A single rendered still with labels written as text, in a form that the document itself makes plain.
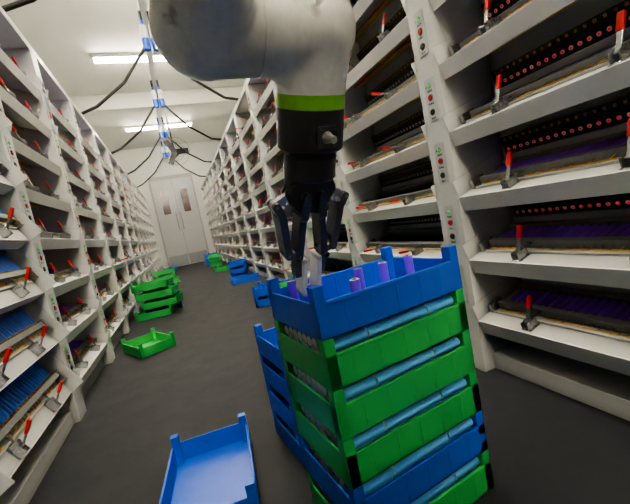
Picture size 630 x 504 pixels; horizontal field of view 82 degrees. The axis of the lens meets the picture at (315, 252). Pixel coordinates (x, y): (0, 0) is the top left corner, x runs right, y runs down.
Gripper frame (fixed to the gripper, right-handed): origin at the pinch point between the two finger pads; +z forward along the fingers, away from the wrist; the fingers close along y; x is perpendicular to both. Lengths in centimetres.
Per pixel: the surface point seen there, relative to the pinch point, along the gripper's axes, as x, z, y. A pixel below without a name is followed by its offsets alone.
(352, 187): 90, 21, 74
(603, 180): -14, -12, 59
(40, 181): 182, 25, -58
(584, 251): -13, 6, 66
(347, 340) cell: -11.2, 6.3, 0.7
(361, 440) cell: -18.0, 20.9, -0.2
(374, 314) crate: -10.7, 3.6, 6.0
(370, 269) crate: 8.3, 9.3, 20.4
